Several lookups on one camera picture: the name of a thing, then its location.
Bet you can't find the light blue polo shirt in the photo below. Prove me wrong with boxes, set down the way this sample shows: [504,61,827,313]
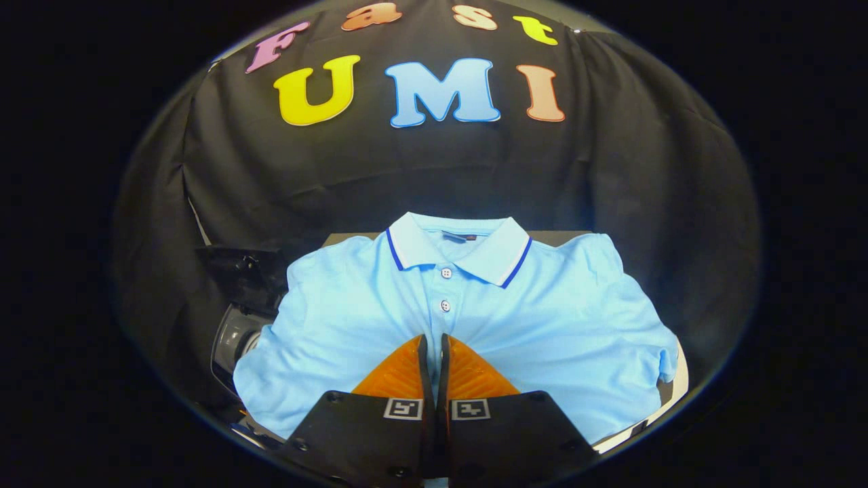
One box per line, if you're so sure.
[233,212,680,445]

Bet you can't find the dark washing machine lid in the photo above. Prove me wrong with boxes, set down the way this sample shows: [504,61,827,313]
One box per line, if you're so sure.
[197,245,289,316]

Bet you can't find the beige cabinet with dark top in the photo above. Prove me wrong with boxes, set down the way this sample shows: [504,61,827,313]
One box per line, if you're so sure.
[322,232,689,453]

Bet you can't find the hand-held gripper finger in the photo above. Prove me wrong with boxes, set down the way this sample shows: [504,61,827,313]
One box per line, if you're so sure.
[435,333,601,488]
[281,334,435,488]

